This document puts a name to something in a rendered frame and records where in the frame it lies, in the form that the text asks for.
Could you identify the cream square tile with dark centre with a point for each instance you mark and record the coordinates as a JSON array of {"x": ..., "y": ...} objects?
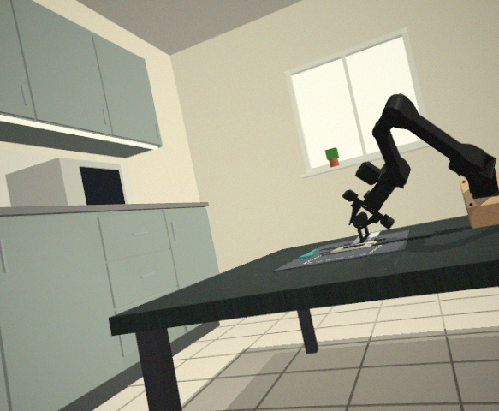
[{"x": 354, "y": 246}]

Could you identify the teal small trowel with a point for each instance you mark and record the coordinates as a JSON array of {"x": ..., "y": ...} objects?
[{"x": 308, "y": 255}]

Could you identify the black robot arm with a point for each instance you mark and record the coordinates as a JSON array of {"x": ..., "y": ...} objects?
[{"x": 467, "y": 160}]

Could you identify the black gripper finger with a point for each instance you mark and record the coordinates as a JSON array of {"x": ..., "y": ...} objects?
[
  {"x": 369, "y": 221},
  {"x": 354, "y": 214}
]

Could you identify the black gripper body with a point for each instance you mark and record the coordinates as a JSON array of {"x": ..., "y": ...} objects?
[{"x": 372, "y": 203}]

